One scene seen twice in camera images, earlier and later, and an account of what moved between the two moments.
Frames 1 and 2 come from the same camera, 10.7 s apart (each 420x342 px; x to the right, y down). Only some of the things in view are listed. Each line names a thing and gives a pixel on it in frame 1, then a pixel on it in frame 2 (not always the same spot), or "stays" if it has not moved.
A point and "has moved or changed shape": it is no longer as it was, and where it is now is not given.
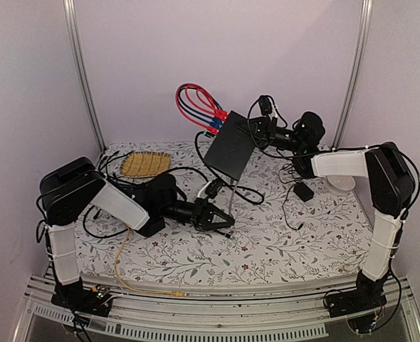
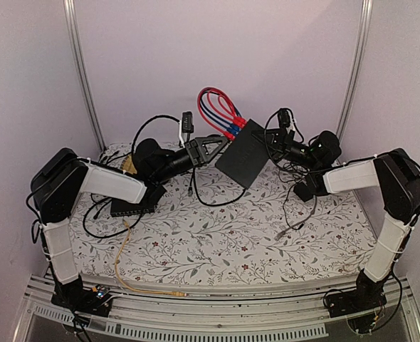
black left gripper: [202, 216] -> [193, 148]
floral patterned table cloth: [285, 228] stays
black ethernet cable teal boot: [211, 135] -> [190, 191]
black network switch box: [231, 145] has moved or changed shape
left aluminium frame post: [69, 6] stays
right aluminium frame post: [355, 75] stays
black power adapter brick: [303, 192] stays
